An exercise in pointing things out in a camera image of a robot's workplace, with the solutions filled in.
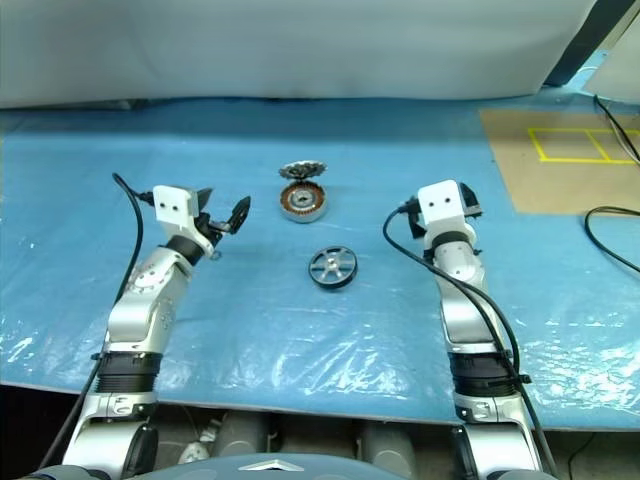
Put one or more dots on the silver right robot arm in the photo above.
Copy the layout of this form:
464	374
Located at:
465	310

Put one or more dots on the grey rounded cylinder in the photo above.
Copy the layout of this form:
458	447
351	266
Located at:
390	442
240	435

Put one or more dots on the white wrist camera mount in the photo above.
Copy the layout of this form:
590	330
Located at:
172	202
442	200

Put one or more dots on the white fabric backdrop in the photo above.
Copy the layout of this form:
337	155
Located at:
300	45

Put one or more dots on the white crumpled object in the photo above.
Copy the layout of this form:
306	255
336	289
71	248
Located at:
192	451

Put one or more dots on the brown cardboard sheet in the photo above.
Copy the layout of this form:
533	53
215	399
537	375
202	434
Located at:
550	190

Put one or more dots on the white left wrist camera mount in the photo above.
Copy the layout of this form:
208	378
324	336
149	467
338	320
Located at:
172	202

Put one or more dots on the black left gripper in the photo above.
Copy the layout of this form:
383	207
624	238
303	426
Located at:
215	230

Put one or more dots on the white board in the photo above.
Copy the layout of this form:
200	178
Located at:
620	75

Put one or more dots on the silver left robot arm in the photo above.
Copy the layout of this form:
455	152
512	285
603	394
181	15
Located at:
150	285

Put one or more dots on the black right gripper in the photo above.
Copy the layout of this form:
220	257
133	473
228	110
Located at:
472	202

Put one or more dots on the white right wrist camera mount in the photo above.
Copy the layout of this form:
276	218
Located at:
442	200

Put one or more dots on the silver motor stator housing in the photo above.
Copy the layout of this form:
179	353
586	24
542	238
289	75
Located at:
302	215

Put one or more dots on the grey robot torso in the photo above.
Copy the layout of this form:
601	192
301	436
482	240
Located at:
225	470

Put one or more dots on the yellow tape rectangle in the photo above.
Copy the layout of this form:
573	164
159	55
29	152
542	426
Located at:
575	161

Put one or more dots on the blue plastic table sheet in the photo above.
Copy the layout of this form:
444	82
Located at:
250	325

